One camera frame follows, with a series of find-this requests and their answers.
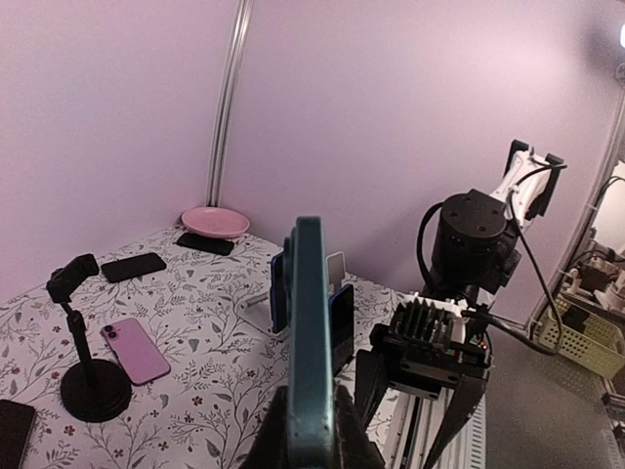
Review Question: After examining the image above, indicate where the black phone under plate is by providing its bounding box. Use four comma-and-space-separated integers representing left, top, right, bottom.
176, 233, 234, 256

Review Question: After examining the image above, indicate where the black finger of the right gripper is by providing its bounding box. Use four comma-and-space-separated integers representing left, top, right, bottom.
354, 350, 389, 430

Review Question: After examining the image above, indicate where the blue-edged phone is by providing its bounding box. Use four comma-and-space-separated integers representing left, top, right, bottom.
328, 284, 354, 376
270, 253, 291, 334

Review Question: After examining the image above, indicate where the pink plate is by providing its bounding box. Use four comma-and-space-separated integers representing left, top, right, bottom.
181, 207, 251, 239

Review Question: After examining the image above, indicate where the floral patterned table mat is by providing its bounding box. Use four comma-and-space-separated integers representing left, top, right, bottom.
0, 225, 416, 469

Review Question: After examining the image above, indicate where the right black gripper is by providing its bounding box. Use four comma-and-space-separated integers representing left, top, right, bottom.
419, 190, 521, 298

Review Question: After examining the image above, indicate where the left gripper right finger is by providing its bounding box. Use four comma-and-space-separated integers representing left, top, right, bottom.
332, 385, 385, 469

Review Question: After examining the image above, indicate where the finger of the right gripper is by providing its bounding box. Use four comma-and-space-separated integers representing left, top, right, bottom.
423, 376, 487, 469

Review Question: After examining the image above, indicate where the pink smartphone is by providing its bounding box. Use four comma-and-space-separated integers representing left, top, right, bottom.
101, 318, 171, 386

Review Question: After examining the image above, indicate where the right aluminium frame post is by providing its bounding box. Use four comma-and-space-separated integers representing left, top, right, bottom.
205, 0, 255, 207

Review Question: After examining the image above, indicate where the black phone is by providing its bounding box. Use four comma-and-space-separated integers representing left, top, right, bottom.
101, 252, 166, 283
285, 216, 334, 468
176, 233, 234, 256
1, 400, 36, 469

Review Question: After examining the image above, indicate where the white folding stand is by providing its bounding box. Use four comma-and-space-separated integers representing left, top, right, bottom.
326, 251, 346, 294
235, 291, 290, 341

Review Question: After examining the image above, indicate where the aluminium front rail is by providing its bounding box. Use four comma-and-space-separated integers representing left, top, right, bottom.
368, 389, 486, 468

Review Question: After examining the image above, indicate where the perforated plastic storage basket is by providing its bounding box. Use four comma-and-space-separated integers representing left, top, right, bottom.
534, 295, 624, 379

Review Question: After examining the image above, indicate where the right tall black phone stand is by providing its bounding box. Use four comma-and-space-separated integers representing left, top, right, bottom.
46, 253, 132, 423

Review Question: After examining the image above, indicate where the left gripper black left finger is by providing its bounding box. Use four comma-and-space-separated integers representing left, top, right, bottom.
239, 386, 289, 469

